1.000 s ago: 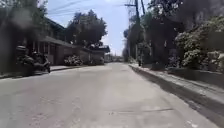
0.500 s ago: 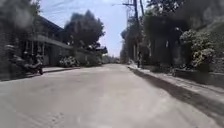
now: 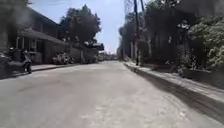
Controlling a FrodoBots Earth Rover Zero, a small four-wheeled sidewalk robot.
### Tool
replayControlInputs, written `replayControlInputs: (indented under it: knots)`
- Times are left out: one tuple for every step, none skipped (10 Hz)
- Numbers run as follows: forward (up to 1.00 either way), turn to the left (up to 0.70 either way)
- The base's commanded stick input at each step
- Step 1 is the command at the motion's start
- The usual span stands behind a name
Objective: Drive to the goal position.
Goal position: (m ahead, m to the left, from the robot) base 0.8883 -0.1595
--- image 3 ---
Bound low building with flat roof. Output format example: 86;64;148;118
68;41;106;64

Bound grey concrete road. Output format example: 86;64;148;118
0;60;224;128

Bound dark utility pole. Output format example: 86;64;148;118
132;0;141;67

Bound pale flowering bush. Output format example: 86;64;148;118
51;52;76;66

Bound large dark tree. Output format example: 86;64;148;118
59;3;103;46

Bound row of trees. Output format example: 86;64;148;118
116;0;224;79

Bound pale concrete pavement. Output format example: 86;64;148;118
0;63;81;80

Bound grey concrete pavement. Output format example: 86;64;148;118
123;61;224;125

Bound house with porch roof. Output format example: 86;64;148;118
0;6;73;66

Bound overhead wires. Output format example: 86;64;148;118
123;0;134;14

